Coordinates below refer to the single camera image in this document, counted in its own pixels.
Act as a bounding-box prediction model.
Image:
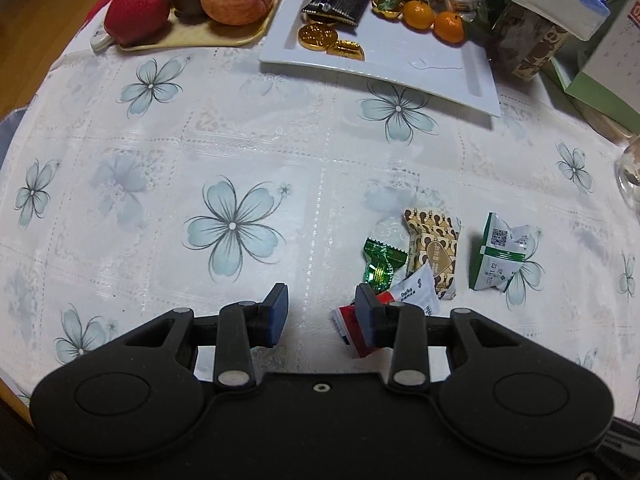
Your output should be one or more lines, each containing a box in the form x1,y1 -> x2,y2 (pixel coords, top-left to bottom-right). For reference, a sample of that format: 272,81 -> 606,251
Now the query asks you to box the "green desk calendar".
542,0 -> 640,137

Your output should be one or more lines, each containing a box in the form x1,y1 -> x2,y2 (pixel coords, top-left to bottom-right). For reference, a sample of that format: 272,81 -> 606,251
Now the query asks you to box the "white rectangular plate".
258,0 -> 503,119

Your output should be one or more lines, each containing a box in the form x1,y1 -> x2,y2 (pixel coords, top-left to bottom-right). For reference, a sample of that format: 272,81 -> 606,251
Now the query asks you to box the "dark red apple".
103,0 -> 170,46

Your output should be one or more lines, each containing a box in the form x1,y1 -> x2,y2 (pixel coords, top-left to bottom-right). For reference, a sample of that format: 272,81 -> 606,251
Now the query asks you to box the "brown patterned snack packet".
402,207 -> 462,301

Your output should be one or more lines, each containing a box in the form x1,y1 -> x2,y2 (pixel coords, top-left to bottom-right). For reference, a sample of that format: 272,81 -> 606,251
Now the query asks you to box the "clear glass cup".
615,134 -> 640,209

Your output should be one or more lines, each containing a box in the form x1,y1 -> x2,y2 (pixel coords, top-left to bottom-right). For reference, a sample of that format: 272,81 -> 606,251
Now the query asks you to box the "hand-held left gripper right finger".
353,283 -> 525,392

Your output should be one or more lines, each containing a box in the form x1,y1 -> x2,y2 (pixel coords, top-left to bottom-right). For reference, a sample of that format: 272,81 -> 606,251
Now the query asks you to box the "white snack packet red end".
378,262 -> 441,317

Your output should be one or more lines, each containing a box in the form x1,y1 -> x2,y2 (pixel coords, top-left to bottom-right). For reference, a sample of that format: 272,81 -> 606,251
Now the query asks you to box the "brown patterned container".
492,0 -> 569,82

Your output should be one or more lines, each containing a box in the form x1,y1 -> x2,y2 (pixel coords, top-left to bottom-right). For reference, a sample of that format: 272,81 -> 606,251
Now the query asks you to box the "green candy wrapper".
362,237 -> 409,295

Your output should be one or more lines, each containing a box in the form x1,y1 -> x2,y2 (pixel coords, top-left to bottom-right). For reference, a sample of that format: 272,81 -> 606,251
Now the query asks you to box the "small white object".
89,27 -> 119,52

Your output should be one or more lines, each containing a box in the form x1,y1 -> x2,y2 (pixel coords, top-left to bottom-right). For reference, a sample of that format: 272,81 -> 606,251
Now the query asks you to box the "white green snack packet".
468,211 -> 544,294

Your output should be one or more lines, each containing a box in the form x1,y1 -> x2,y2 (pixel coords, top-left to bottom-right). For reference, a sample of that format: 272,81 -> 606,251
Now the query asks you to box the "blue white tissue box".
507,0 -> 611,41

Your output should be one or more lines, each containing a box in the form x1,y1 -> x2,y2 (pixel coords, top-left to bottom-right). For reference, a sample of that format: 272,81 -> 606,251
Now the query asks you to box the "gold foil chocolate coin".
327,39 -> 366,62
298,22 -> 339,52

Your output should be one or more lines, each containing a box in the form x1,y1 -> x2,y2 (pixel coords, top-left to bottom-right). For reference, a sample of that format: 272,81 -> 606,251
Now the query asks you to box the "white floral tablecloth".
0,24 -> 640,413

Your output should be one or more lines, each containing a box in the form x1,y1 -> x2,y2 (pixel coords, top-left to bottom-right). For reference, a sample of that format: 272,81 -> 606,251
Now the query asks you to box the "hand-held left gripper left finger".
121,283 -> 290,392

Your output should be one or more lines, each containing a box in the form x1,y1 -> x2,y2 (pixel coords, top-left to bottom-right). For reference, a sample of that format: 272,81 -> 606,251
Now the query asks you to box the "tangerine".
401,0 -> 436,31
432,11 -> 467,44

